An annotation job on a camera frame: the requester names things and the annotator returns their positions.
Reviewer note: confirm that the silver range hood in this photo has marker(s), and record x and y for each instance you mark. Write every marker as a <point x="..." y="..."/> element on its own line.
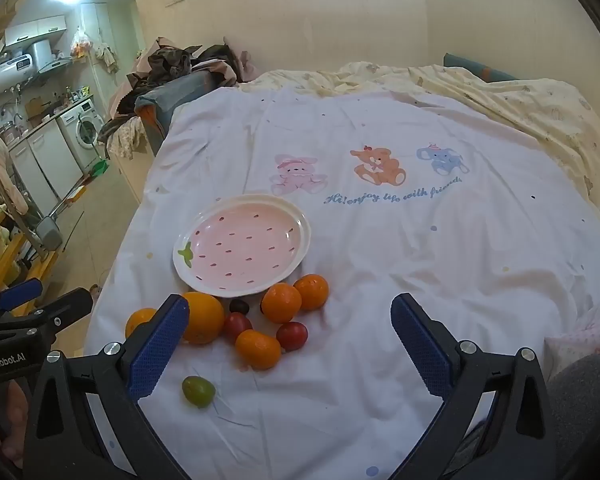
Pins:
<point x="42" y="55"/>

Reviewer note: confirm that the hanging plastic bag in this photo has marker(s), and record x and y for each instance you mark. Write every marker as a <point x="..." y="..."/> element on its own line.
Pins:
<point x="81" y="45"/>

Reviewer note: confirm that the pink hanging garment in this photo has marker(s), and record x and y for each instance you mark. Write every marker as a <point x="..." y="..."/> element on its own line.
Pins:
<point x="2" y="170"/>

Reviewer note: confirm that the pile of dark clothes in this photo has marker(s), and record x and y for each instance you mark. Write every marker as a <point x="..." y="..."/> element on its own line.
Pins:
<point x="170" y="62"/>

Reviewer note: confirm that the small mandarin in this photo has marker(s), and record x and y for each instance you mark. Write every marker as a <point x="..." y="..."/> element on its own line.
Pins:
<point x="281" y="302"/>
<point x="311" y="291"/>
<point x="258" y="349"/>

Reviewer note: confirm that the green dustpan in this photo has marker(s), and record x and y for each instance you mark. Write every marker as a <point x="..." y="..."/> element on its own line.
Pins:
<point x="99" y="167"/>

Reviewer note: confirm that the floral lace cloth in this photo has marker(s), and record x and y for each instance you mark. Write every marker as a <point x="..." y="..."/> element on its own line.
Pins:
<point x="125" y="140"/>

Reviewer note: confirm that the pale yellow printed quilt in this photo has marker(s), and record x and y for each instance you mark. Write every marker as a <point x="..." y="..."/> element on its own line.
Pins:
<point x="530" y="105"/>

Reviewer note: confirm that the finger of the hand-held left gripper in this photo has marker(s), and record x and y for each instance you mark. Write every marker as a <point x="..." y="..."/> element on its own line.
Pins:
<point x="65" y="305"/>
<point x="15" y="295"/>

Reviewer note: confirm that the pink strawberry pattern plate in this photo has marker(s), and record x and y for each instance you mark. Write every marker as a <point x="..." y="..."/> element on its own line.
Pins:
<point x="245" y="245"/>

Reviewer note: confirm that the red tomato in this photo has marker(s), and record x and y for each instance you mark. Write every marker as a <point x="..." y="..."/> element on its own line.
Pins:
<point x="292" y="335"/>
<point x="237" y="325"/>

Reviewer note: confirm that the white washing machine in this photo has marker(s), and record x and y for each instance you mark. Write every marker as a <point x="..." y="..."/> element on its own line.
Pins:
<point x="82" y="130"/>

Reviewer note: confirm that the large orange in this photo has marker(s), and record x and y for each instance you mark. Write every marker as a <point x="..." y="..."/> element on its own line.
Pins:
<point x="139" y="321"/>
<point x="205" y="317"/>

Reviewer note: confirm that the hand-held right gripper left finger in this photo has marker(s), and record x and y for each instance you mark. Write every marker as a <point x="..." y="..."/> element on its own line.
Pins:
<point x="157" y="347"/>

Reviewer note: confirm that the tall white cabinet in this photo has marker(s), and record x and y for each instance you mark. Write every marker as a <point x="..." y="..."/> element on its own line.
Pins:
<point x="92" y="20"/>

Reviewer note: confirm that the white water heater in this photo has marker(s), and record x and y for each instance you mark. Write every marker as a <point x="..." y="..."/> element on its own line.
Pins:
<point x="12" y="72"/>

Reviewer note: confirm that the white wall cabinet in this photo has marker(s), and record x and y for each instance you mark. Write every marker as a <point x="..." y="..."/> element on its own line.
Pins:
<point x="35" y="27"/>

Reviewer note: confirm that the dark purple grape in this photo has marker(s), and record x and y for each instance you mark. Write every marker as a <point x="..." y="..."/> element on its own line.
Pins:
<point x="238" y="306"/>

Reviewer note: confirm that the person's left hand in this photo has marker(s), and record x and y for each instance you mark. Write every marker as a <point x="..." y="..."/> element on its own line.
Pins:
<point x="17" y="410"/>

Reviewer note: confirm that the pink patterned cloth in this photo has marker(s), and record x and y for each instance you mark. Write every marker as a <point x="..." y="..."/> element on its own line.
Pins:
<point x="590" y="335"/>

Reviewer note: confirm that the white base cabinets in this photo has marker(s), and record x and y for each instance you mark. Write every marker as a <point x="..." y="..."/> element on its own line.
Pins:
<point x="50" y="160"/>

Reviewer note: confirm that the person's grey trousers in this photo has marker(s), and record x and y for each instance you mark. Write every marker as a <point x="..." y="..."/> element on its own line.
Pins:
<point x="590" y="410"/>

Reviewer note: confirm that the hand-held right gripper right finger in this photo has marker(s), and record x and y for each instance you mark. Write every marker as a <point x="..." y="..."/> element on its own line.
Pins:
<point x="422" y="347"/>

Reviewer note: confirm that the teal pillow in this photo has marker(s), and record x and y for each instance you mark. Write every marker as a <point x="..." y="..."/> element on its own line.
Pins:
<point x="470" y="65"/>

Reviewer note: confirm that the white printed bedsheet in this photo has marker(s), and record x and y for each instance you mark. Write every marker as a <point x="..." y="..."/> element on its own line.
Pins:
<point x="380" y="260"/>

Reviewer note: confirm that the hanging beige towel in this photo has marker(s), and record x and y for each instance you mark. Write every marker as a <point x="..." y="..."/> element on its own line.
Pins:
<point x="107" y="55"/>

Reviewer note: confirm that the green tomato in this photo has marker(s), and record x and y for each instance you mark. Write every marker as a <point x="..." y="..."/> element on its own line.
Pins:
<point x="198" y="391"/>

